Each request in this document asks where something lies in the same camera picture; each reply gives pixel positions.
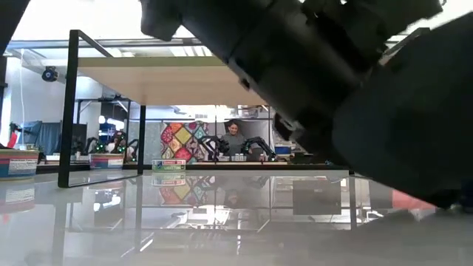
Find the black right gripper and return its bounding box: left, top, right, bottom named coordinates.
left=183, top=0, right=374, bottom=149

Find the silver-lidded tuna can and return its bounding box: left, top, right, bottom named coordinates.
left=152, top=158, right=187, bottom=173

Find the gold-lidded seafood can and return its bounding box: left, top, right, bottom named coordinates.
left=0, top=149, right=41, bottom=181
left=89, top=153, right=125, bottom=170

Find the person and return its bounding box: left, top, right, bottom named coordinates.
left=105, top=132, right=130, bottom=154
left=220, top=120, right=248, bottom=158

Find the wooden background table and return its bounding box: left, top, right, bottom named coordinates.
left=184, top=160, right=289, bottom=166

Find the colourful patchwork quilt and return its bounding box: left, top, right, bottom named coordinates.
left=159, top=120, right=211, bottom=164

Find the blue-grey cloth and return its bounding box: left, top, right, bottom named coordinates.
left=14, top=120, right=63, bottom=156

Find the wooden shelf black metal frame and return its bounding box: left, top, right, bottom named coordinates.
left=57, top=27, right=432, bottom=189

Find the black ceiling dome camera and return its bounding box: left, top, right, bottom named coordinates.
left=41, top=66, right=59, bottom=83

